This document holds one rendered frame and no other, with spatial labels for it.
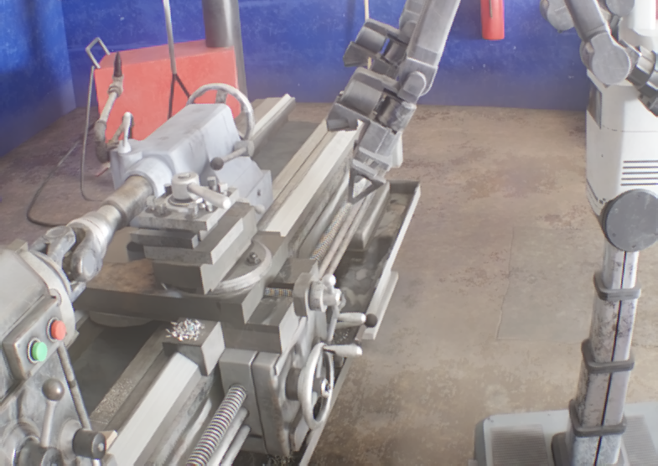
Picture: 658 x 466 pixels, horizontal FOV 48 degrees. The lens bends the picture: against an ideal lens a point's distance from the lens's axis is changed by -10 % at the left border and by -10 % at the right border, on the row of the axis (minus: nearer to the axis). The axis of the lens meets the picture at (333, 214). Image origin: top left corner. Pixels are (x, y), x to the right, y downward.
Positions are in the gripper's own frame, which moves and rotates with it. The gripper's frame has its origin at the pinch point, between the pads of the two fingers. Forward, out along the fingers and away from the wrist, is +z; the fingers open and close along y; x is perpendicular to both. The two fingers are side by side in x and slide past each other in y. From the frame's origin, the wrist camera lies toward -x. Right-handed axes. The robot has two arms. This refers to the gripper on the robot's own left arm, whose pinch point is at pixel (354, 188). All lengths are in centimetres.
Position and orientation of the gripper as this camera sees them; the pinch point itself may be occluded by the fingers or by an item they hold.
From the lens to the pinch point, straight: 151.2
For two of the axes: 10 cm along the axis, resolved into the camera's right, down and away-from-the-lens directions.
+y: -0.8, 4.3, -9.0
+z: -4.3, 8.0, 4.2
